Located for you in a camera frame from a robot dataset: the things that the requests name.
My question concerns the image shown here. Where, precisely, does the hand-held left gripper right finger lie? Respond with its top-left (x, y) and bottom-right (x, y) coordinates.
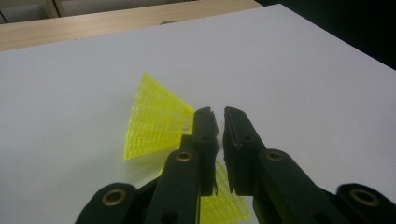
top-left (222, 106), bottom-right (267, 196)

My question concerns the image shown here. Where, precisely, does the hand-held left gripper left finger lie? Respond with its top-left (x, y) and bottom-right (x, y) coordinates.
top-left (179, 106), bottom-right (220, 197)

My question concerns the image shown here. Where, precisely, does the yellow plastic shuttlecock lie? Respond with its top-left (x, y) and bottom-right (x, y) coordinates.
top-left (123, 72), bottom-right (196, 161)
top-left (199, 160), bottom-right (252, 224)

